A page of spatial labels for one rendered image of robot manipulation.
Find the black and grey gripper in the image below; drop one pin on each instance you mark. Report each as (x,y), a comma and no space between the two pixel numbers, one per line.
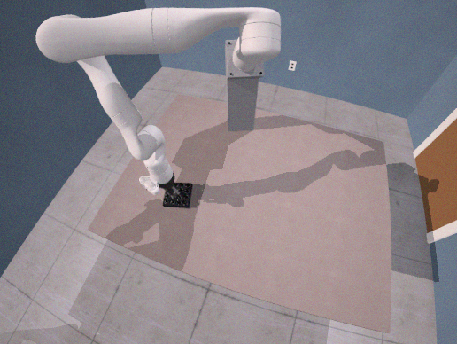
(171,187)

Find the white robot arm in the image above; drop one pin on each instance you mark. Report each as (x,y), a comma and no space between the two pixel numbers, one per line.
(69,38)

